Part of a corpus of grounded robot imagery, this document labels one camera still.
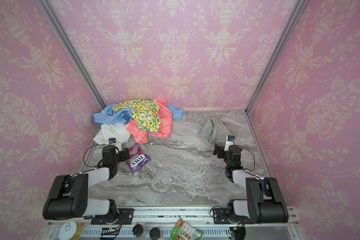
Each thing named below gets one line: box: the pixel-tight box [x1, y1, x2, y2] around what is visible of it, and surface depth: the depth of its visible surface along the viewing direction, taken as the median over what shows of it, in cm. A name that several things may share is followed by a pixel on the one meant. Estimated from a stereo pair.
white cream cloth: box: [93, 123, 132, 151], surface depth 103 cm
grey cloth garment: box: [201, 117, 231, 148], surface depth 99 cm
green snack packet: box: [169, 217, 204, 240], surface depth 69 cm
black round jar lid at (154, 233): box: [149, 227, 160, 240], surface depth 63 cm
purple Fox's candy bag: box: [126, 145, 152, 174], surface depth 94 cm
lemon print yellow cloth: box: [112, 99, 161, 134], surface depth 100 cm
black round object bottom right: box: [230, 226, 246, 240], surface depth 73 cm
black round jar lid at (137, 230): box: [132, 224, 143, 237], surface depth 64 cm
